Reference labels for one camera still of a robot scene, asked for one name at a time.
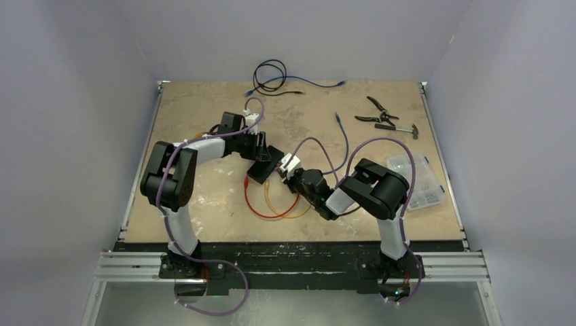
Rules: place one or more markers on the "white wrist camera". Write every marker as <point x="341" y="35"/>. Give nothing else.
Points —
<point x="252" y="120"/>
<point x="288" y="165"/>

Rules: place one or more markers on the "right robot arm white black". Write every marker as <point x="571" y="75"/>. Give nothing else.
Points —
<point x="379" y="191"/>

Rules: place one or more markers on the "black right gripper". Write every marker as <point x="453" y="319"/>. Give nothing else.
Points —
<point x="289" y="180"/>

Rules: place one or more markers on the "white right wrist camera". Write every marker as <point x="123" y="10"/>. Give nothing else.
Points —
<point x="288" y="165"/>

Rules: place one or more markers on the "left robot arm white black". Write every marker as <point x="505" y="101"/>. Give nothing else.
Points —
<point x="169" y="177"/>

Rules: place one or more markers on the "black network switch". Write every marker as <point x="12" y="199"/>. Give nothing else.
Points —
<point x="261" y="171"/>

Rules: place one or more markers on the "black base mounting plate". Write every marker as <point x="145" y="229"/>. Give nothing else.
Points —
<point x="354" y="266"/>

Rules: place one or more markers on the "aluminium front frame rails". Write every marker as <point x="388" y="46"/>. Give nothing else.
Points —
<point x="456" y="291"/>

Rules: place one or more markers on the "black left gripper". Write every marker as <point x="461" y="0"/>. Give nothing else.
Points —
<point x="252" y="154"/>

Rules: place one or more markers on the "claw hammer black handle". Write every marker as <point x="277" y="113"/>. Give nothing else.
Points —
<point x="413" y="130"/>

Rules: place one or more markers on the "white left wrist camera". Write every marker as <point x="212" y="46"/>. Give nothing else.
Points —
<point x="252" y="120"/>

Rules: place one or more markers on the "clear plastic screw box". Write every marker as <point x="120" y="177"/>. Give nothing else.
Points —
<point x="428" y="191"/>

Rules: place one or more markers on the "aluminium table edge rail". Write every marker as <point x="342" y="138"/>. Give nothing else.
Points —
<point x="451" y="200"/>

